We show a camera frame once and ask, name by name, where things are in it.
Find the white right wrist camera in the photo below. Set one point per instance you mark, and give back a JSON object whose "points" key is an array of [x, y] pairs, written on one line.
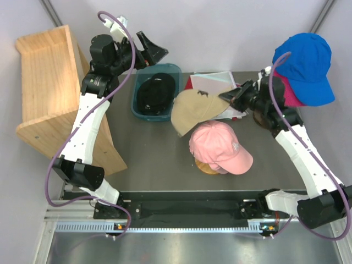
{"points": [[264, 72]]}

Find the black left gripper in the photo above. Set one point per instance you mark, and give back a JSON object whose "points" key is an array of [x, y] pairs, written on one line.
{"points": [[151, 54]]}

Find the translucent zip document pouch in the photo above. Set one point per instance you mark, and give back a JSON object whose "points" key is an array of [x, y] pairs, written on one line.
{"points": [[214, 79]]}

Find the salmon pink baseball cap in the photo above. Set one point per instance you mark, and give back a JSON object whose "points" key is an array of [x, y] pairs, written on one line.
{"points": [[216, 142]]}

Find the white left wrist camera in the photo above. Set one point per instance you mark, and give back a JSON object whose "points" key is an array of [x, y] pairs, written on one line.
{"points": [[115, 29]]}

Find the round wooden hat stand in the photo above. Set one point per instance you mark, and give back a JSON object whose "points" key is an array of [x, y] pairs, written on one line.
{"points": [[204, 167]]}

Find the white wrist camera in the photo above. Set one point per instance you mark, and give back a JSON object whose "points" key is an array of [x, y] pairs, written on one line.
{"points": [[264, 72], [115, 29]]}

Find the black baseball cap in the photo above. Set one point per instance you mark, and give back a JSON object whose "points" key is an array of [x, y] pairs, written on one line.
{"points": [[155, 94]]}

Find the magenta baseball cap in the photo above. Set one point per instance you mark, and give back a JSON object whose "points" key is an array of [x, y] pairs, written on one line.
{"points": [[290, 98]]}

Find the wooden shelf box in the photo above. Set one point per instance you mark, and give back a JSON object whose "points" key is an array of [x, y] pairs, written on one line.
{"points": [[52, 69]]}

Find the blue baseball cap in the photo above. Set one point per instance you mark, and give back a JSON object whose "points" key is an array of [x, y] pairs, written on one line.
{"points": [[306, 68]]}

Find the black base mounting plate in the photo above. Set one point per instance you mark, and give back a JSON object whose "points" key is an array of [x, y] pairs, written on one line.
{"points": [[236, 204]]}

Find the teal plastic container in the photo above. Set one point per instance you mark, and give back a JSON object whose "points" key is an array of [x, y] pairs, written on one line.
{"points": [[144, 74]]}

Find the light pink baseball cap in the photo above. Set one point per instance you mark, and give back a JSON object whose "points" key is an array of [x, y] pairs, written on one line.
{"points": [[215, 167]]}

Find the grey slotted cable duct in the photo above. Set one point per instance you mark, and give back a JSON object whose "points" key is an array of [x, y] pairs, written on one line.
{"points": [[110, 227]]}

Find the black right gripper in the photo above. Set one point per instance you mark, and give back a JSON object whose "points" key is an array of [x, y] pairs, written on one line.
{"points": [[236, 95]]}

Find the tan baseball cap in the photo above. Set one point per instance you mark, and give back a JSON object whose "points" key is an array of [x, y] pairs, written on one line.
{"points": [[192, 107]]}

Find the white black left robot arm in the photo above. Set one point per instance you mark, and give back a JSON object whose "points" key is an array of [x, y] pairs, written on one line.
{"points": [[109, 59]]}

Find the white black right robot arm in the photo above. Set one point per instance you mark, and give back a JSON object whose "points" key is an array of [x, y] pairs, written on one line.
{"points": [[327, 198]]}

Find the red booklet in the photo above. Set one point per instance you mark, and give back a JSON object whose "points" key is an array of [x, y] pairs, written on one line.
{"points": [[188, 83]]}

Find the cream mannequin head stand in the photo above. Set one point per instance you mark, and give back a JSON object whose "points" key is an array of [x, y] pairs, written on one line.
{"points": [[264, 121]]}

